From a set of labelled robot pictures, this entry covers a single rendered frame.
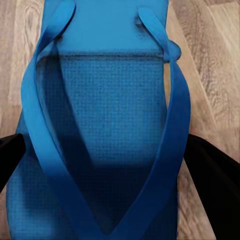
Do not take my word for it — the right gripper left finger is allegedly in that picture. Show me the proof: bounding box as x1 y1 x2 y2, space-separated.
0 133 26 193

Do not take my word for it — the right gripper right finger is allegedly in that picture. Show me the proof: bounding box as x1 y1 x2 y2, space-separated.
183 134 240 240

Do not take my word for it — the sandal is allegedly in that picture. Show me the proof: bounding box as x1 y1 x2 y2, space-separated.
163 40 182 65
6 0 191 240

